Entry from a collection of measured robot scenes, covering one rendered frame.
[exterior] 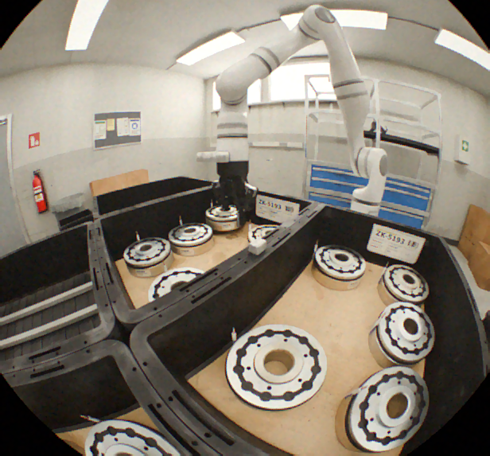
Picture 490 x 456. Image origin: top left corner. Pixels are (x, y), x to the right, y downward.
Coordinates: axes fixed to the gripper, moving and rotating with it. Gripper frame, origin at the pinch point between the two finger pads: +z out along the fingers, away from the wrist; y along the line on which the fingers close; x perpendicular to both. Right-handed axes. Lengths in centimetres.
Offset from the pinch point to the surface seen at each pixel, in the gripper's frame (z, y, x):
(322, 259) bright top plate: 1.2, -23.6, 1.6
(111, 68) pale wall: -178, 280, 1
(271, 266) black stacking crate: -3.6, -20.1, 14.0
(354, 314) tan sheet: 4.2, -32.7, 8.7
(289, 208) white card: -3.2, -11.4, -7.3
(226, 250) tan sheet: 4.2, -4.7, 7.3
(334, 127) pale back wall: -59, 34, -257
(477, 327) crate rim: -5.8, -47.1, 15.6
